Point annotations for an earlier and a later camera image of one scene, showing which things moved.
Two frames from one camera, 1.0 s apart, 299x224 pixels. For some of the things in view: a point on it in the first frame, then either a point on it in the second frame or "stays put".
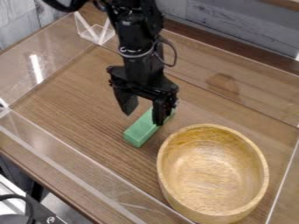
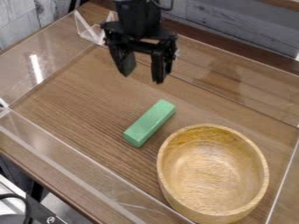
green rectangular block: [144, 129] stays put
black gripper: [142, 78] → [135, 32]
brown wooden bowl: [213, 172] stays put
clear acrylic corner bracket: [97, 33] stays put
